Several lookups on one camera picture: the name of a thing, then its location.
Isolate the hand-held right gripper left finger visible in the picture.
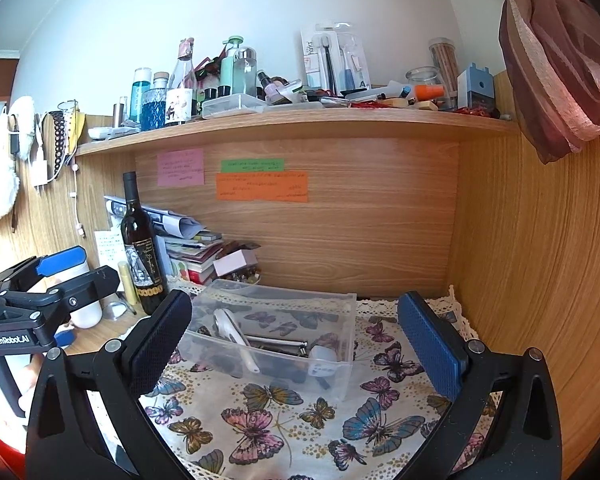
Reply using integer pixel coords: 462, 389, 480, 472
25, 289, 193, 480

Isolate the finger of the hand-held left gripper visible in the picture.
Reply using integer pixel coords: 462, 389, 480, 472
0, 266, 120, 322
0, 246, 87, 295

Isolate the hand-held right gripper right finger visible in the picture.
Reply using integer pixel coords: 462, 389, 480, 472
396, 291, 565, 480

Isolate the white curved plastic tool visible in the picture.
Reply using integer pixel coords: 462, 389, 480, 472
212, 308, 261, 375

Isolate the white travel adapter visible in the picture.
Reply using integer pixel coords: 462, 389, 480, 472
307, 345, 340, 378

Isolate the silver metal tube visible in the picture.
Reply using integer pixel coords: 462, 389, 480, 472
245, 336, 308, 356

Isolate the clear plastic box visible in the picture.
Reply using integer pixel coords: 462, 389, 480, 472
177, 278, 358, 403

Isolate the person's left hand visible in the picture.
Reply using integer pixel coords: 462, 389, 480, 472
20, 357, 46, 411

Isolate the white cup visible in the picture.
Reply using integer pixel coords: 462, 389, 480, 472
67, 260, 104, 330

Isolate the yellow tube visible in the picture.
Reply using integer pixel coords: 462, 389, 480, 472
118, 262, 132, 306

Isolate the white paper note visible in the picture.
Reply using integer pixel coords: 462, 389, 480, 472
94, 230, 123, 281

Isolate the dark wine bottle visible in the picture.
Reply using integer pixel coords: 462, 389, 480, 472
120, 171, 170, 316

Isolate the white charger plug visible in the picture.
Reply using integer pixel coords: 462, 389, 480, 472
31, 145, 51, 188

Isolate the stack of books and papers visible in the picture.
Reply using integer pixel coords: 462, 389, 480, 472
104, 195, 263, 286

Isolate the small white box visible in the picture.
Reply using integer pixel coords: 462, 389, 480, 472
212, 249, 258, 278

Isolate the yellow hanging pouch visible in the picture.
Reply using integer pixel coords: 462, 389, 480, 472
67, 110, 87, 153

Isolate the white fluffy cloth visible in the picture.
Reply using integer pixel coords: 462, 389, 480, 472
0, 96, 36, 223

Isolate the pink sticky note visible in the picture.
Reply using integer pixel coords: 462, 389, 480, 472
156, 149, 204, 188

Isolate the butterfly printed cloth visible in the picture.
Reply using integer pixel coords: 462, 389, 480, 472
110, 280, 503, 480

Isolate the blue patterned bottle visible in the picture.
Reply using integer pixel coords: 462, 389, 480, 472
141, 72, 170, 132

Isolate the teal liquid bottle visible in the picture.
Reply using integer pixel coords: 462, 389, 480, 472
131, 67, 153, 123

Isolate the orange sticky note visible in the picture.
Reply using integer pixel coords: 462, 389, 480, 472
216, 171, 310, 203

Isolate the clear bottle white label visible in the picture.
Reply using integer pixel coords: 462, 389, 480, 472
165, 37, 198, 127

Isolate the green sticky note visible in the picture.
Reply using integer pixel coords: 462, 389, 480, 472
221, 158, 286, 173

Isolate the clear lidded case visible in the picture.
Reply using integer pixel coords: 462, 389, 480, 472
201, 92, 267, 120

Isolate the wooden shelf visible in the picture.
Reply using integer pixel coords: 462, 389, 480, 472
75, 108, 523, 157

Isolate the green pump bottle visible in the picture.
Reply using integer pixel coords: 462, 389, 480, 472
220, 36, 246, 98

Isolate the clear plastic bottle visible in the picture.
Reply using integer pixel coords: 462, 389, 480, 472
232, 46, 258, 98

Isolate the blue white pencil sharpener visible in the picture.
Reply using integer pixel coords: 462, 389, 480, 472
456, 62, 496, 111

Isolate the small dark bottle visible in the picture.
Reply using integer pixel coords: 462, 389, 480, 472
256, 71, 281, 101

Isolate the glass jar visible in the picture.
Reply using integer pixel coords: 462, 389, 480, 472
406, 66, 443, 98

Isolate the tall jar of sticks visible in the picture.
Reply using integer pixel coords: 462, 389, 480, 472
428, 37, 461, 106

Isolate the toothbrush blister pack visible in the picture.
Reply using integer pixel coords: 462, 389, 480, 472
301, 21, 372, 92

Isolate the tied brown curtain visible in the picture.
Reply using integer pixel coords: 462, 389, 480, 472
420, 0, 600, 165

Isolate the white cable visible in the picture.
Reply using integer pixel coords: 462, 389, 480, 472
70, 160, 86, 238

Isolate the black white beaded strap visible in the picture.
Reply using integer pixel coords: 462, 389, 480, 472
47, 110, 70, 181

